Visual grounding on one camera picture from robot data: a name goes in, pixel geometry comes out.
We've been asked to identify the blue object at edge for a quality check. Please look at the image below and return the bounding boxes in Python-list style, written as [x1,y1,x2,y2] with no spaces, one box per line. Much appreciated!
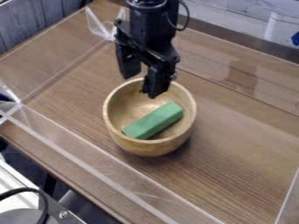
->
[291,32,299,46]

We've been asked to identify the clear acrylic corner bracket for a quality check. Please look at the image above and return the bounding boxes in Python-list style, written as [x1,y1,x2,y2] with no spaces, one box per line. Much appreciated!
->
[84,7,118,42]

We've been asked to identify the brown wooden bowl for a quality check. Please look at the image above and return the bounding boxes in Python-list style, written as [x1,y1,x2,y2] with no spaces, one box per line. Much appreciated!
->
[103,78,197,157]

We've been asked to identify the white container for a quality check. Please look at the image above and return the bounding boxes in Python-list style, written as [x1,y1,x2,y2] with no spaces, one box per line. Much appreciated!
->
[265,12,299,49]

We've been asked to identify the black cable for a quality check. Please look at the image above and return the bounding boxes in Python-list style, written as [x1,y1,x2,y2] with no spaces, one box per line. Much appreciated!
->
[0,187,51,224]

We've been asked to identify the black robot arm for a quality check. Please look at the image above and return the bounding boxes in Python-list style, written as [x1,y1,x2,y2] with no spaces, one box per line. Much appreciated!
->
[115,0,181,99]

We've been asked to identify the grey metal bracket with screw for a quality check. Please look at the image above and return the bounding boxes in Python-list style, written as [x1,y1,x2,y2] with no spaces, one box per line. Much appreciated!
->
[38,192,87,224]

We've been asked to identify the clear acrylic front wall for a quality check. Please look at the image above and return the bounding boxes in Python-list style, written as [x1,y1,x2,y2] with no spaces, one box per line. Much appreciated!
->
[0,79,225,224]

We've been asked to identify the green rectangular block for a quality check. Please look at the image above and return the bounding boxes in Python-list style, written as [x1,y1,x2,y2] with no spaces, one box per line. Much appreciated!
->
[123,101,183,140]

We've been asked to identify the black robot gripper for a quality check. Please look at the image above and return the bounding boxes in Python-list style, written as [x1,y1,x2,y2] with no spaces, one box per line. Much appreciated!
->
[115,3,181,99]

